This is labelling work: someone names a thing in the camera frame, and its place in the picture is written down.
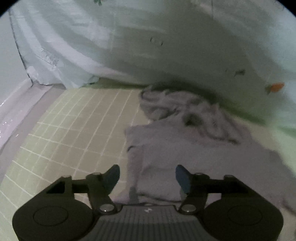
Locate grey fleece garment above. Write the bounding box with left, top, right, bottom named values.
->
left=116, top=86, right=295, bottom=210

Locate pale green storage bag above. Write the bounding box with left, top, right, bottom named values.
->
left=9, top=1, right=295, bottom=134

